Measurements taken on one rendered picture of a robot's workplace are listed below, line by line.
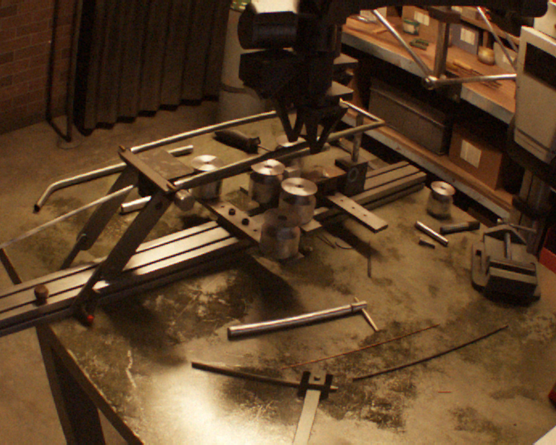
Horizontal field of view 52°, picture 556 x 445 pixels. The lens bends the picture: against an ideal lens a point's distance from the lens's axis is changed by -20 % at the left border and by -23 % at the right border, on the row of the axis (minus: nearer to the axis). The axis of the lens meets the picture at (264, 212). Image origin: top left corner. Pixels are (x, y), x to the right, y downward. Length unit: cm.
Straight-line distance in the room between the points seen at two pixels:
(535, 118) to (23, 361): 170
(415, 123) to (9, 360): 177
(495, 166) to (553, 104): 92
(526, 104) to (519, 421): 94
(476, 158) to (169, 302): 170
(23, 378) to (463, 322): 144
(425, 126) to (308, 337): 177
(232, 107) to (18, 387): 166
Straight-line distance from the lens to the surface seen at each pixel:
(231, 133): 130
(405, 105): 258
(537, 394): 86
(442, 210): 118
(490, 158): 238
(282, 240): 89
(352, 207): 106
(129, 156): 88
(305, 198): 98
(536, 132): 155
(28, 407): 192
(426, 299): 96
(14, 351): 212
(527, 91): 155
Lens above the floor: 142
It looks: 30 degrees down
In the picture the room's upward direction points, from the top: 7 degrees clockwise
